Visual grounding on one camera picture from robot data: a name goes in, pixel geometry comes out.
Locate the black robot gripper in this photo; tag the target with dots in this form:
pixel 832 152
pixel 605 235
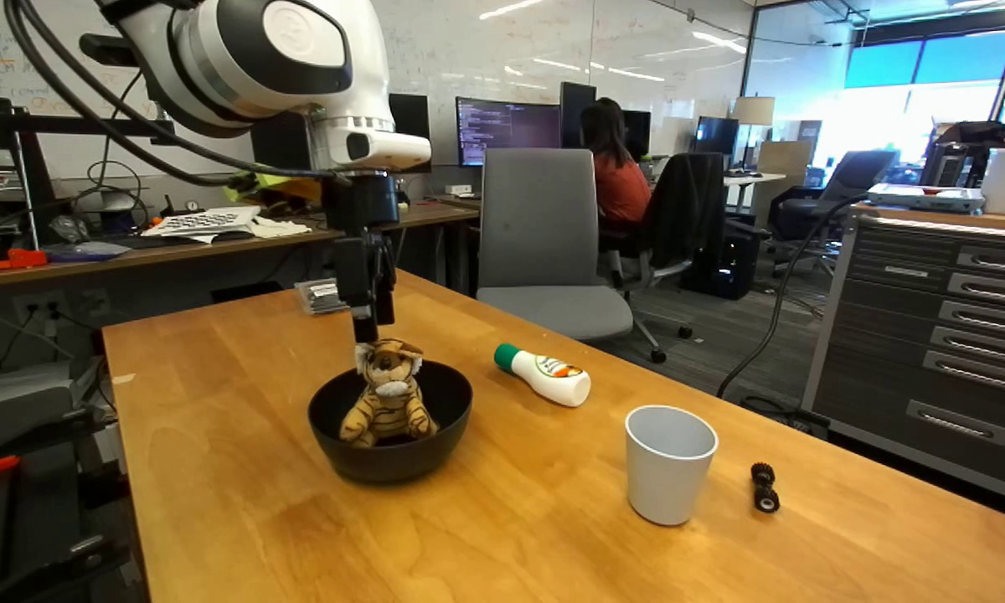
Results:
pixel 365 263

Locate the striped toy tiger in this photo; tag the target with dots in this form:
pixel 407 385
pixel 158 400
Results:
pixel 390 407

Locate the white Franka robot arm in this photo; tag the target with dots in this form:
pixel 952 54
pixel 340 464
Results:
pixel 247 67

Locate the black bowl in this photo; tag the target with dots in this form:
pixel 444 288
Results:
pixel 390 464

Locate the small grey box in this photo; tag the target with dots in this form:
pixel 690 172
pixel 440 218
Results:
pixel 320 296

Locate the open paper booklet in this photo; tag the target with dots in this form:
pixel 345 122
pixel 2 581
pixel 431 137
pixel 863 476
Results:
pixel 222 223

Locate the white bottle green cap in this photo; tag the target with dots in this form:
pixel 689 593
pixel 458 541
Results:
pixel 554 378

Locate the grey office chair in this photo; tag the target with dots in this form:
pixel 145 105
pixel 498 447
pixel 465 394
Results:
pixel 539 235

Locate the black computer monitor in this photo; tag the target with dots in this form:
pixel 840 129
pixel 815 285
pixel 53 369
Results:
pixel 411 114
pixel 574 105
pixel 508 129

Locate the long brown desk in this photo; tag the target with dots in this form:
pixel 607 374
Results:
pixel 134 260

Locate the seated person red shirt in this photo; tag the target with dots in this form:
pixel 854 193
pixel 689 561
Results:
pixel 622 186

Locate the black office chair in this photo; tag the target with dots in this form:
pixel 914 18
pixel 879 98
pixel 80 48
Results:
pixel 832 197
pixel 680 211

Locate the white cup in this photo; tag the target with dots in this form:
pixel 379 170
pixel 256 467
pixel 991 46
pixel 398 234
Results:
pixel 669 481

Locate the black computer tower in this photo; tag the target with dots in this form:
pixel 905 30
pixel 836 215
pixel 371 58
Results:
pixel 720 263

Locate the red hand tool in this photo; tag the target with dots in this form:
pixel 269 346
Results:
pixel 3 263

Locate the grey metal cart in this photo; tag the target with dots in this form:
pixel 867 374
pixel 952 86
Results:
pixel 22 490

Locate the black metal stand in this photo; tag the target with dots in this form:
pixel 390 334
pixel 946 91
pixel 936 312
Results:
pixel 18 145

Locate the white lamp shade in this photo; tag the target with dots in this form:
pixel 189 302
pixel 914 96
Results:
pixel 754 107

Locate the cardboard box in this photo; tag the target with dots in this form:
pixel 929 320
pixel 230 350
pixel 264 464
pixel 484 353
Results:
pixel 788 161

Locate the grey drawer cabinet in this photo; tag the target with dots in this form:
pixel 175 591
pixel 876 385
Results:
pixel 939 335

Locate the grey laptop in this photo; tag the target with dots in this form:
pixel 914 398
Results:
pixel 926 200

